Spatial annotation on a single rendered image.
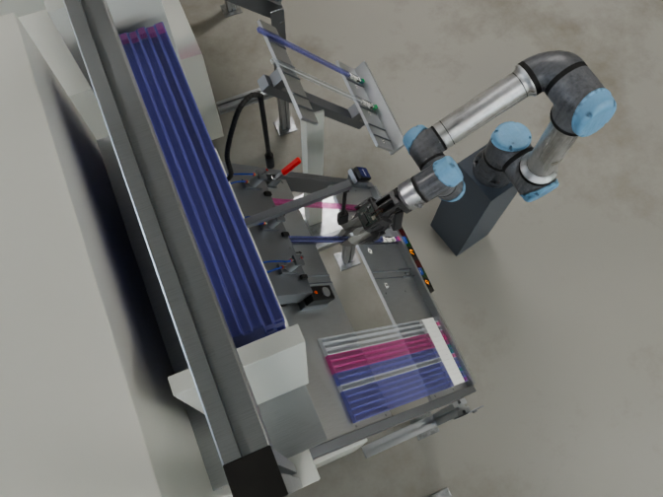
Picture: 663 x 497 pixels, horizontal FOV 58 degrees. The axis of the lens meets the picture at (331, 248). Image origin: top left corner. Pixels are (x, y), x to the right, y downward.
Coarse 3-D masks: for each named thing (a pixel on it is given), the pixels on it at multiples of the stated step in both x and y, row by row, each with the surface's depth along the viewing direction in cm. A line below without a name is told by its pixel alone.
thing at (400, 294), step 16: (352, 192) 180; (368, 192) 186; (368, 256) 167; (384, 256) 173; (400, 256) 179; (368, 272) 165; (384, 272) 168; (400, 272) 174; (384, 288) 164; (400, 288) 170; (416, 288) 176; (384, 304) 161; (400, 304) 165; (416, 304) 171; (400, 320) 161; (464, 384) 166
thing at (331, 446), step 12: (444, 396) 154; (456, 396) 158; (420, 408) 145; (432, 408) 148; (384, 420) 134; (396, 420) 136; (360, 432) 127; (372, 432) 129; (324, 444) 118; (336, 444) 120; (348, 444) 125; (312, 456) 114
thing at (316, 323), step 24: (288, 192) 157; (288, 216) 152; (312, 264) 148; (288, 312) 133; (312, 312) 138; (336, 312) 145; (312, 336) 134; (312, 360) 130; (312, 384) 126; (336, 408) 127; (336, 432) 124
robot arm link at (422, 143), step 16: (528, 64) 153; (544, 64) 151; (560, 64) 149; (512, 80) 154; (528, 80) 153; (544, 80) 152; (480, 96) 157; (496, 96) 155; (512, 96) 155; (528, 96) 157; (464, 112) 157; (480, 112) 156; (496, 112) 157; (416, 128) 160; (432, 128) 159; (448, 128) 157; (464, 128) 157; (416, 144) 160; (432, 144) 158; (448, 144) 159; (416, 160) 160
